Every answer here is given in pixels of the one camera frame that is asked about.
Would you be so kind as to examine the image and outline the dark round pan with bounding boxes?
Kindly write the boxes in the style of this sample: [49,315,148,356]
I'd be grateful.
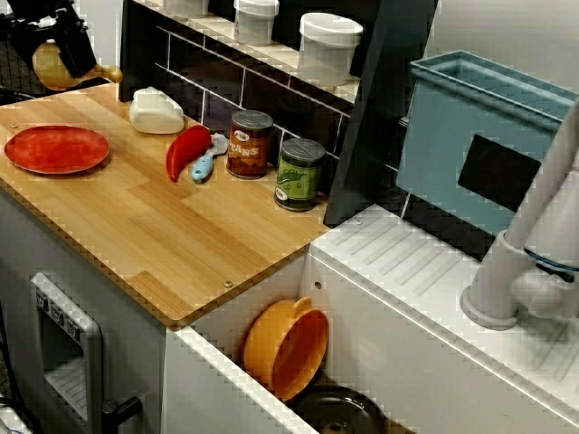
[293,384,388,434]

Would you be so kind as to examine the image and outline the blue handled toy spatula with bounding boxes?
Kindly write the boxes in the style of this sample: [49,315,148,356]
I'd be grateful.
[189,133,231,184]

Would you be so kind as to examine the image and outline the dark grey upright panel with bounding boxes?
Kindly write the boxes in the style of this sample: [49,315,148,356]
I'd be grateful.
[322,0,441,228]

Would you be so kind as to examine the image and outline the grey toy faucet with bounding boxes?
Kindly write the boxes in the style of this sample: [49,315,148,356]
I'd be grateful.
[460,97,579,331]

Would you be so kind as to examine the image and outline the dark tiled backsplash shelf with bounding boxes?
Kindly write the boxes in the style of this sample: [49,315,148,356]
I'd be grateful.
[118,0,409,214]

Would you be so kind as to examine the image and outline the medium white lidded jar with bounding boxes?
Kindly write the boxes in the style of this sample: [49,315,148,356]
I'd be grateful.
[232,0,281,47]

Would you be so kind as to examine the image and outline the grey toy oven door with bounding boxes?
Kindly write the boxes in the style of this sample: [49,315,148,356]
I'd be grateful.
[30,270,105,434]

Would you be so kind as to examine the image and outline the brown beans toy can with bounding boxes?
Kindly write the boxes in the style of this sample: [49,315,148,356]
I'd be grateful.
[225,109,275,181]

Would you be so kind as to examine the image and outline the green peas toy can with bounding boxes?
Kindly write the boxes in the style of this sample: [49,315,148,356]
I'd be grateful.
[272,137,327,213]

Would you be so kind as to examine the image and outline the orange toy pot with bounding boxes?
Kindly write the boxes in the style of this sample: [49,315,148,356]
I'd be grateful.
[242,296,330,404]

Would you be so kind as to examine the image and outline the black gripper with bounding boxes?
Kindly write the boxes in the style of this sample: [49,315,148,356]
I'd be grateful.
[8,0,98,78]

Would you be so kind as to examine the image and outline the black oven door handle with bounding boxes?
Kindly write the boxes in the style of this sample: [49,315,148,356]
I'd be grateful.
[100,395,143,434]

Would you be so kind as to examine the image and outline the teal plastic bin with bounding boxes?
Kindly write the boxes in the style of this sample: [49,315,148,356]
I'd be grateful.
[394,50,579,237]

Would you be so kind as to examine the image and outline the red toy chili pepper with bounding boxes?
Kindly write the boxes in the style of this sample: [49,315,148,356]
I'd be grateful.
[165,125,213,184]

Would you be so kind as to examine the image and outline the white plastic toy container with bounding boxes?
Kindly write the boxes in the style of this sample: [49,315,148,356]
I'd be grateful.
[128,86,185,136]

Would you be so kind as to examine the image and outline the white toy kitchen unit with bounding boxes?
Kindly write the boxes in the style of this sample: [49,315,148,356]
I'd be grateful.
[0,83,579,434]

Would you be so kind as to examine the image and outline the red round plate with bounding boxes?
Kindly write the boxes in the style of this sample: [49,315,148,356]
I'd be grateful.
[4,125,111,175]

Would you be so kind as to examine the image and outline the large white lidded jar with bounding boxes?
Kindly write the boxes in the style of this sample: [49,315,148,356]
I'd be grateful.
[296,12,365,88]

